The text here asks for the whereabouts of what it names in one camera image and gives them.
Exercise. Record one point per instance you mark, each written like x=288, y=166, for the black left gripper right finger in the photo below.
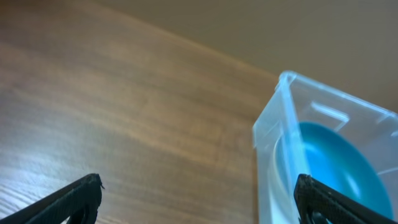
x=318, y=203

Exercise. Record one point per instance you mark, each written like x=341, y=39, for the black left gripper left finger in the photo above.
x=77, y=203

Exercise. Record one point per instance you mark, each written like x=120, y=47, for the dark blue plate in bin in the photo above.
x=365, y=172

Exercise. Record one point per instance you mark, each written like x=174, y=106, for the clear plastic storage bin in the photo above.
x=300, y=99

